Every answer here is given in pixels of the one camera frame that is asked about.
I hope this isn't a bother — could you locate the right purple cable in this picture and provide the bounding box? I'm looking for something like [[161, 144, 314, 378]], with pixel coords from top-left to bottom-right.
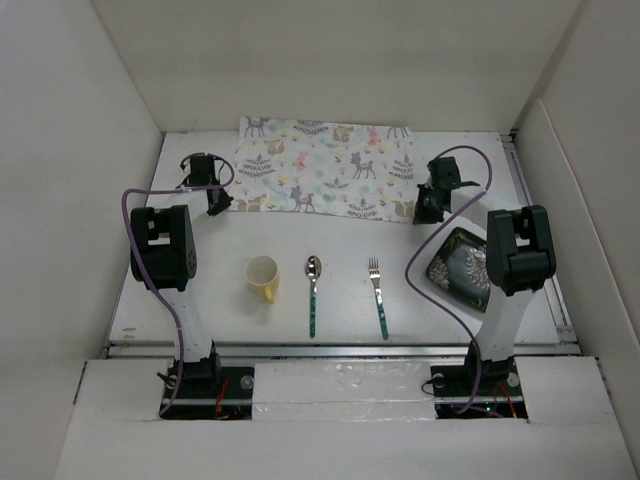
[[404, 144, 496, 417]]

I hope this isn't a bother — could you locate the spoon with teal handle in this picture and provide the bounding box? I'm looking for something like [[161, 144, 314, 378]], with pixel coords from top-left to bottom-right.
[[305, 255, 322, 338]]

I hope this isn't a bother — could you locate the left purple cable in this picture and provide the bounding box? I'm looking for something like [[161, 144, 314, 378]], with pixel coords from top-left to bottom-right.
[[122, 153, 236, 417]]

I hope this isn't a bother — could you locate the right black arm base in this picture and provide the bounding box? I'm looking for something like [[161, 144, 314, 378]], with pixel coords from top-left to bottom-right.
[[421, 348, 528, 420]]

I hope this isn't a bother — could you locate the yellow mug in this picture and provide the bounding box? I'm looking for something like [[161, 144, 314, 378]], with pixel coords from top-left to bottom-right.
[[245, 256, 280, 304]]

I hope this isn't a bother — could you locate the floral animal print cloth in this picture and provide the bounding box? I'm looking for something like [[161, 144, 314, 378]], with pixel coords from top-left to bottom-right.
[[229, 116, 426, 223]]

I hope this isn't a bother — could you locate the black floral square plate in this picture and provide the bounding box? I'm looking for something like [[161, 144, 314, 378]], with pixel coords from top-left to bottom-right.
[[425, 227, 491, 313]]

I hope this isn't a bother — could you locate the fork with teal handle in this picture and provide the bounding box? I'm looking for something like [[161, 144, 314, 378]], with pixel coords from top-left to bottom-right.
[[368, 258, 389, 340]]

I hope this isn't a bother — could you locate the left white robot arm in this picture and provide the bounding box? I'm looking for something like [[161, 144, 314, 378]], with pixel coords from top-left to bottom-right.
[[124, 153, 233, 397]]

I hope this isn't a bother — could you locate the aluminium front rail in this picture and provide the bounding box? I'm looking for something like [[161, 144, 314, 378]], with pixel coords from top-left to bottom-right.
[[103, 342, 582, 359]]

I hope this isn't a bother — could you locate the purple cable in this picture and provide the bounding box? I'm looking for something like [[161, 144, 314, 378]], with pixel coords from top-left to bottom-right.
[[122, 153, 236, 417], [404, 144, 496, 417]]

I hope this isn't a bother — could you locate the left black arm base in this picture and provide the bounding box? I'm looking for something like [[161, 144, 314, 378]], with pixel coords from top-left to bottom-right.
[[157, 353, 255, 421]]

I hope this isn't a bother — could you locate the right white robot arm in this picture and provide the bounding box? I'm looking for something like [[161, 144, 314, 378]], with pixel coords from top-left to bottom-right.
[[413, 156, 556, 394]]

